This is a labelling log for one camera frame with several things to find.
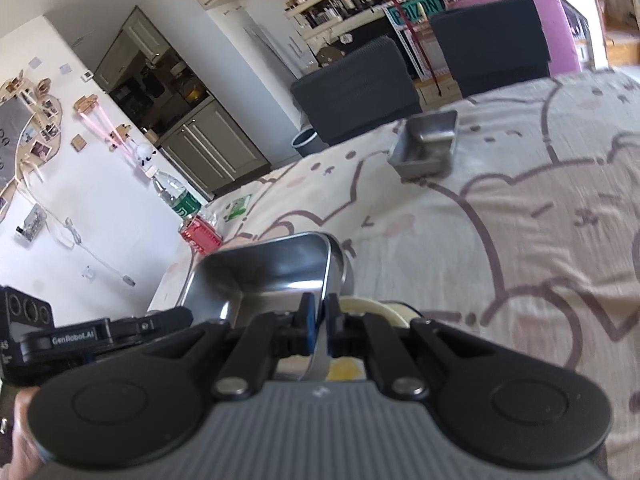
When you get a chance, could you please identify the small rectangular steel tray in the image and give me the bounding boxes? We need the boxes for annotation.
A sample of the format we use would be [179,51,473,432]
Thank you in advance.
[176,231,347,381]

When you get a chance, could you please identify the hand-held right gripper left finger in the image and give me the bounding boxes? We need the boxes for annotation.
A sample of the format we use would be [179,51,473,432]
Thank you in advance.
[185,292,318,402]

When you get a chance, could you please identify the grey kitchen cabinet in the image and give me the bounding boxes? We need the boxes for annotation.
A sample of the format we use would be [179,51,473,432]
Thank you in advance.
[94,6,272,202]

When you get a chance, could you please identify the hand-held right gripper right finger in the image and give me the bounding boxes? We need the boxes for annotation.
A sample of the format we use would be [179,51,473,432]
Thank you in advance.
[322,293,467,402]

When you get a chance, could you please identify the black trash bin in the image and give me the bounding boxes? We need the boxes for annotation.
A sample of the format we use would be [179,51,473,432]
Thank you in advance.
[291,128,329,159]

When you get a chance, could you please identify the person's left hand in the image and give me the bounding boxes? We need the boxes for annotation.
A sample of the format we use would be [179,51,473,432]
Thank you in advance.
[11,386,43,468]

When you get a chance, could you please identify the cream bowl with handles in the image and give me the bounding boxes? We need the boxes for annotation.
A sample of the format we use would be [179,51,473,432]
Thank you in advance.
[327,297,425,382]

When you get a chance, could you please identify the pink sofa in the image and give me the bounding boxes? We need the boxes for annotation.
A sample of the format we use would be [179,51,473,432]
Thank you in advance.
[449,0,584,79]

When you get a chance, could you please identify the red snack packet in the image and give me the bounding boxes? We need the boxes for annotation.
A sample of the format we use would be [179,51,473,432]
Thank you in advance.
[178,213,224,256]

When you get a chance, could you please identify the white cable with plug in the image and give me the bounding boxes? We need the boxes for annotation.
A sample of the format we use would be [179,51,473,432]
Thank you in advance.
[47,217,137,288]

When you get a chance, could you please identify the dark grey chair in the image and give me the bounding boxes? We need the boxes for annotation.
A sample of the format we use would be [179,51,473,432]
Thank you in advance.
[429,0,552,99]
[291,35,423,147]

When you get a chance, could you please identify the white refrigerator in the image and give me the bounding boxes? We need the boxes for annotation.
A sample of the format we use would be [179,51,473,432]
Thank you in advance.
[207,0,323,128]

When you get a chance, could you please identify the green and white packet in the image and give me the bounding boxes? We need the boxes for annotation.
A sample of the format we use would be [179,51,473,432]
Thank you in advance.
[224,194,252,222]

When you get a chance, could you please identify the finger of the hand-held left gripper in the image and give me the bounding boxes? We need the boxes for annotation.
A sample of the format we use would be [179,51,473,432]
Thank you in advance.
[142,306,195,332]

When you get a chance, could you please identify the printed cartoon tablecloth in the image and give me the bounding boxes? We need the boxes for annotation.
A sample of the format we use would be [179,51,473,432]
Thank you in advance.
[147,67,640,480]

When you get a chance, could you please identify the wooden shelf unit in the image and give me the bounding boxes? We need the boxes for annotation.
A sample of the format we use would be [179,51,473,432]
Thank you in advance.
[570,0,640,69]

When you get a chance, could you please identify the deep rectangular steel tray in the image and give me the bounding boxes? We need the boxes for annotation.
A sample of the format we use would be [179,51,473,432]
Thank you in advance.
[387,109,460,179]

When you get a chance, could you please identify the clear plastic water bottle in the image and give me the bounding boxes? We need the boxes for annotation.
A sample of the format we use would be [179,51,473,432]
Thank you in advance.
[150,170,205,222]

